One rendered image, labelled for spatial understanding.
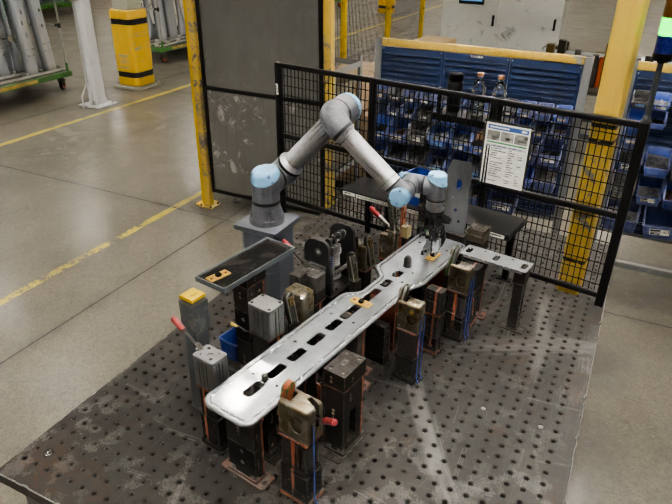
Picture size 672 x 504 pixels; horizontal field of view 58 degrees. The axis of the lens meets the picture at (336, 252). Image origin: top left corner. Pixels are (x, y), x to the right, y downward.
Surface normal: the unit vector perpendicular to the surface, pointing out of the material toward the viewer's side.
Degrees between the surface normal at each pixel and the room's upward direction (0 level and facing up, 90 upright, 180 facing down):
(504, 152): 90
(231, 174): 91
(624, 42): 90
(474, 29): 90
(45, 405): 0
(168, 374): 0
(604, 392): 0
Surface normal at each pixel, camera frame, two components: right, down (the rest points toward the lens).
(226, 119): -0.47, 0.40
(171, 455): 0.01, -0.88
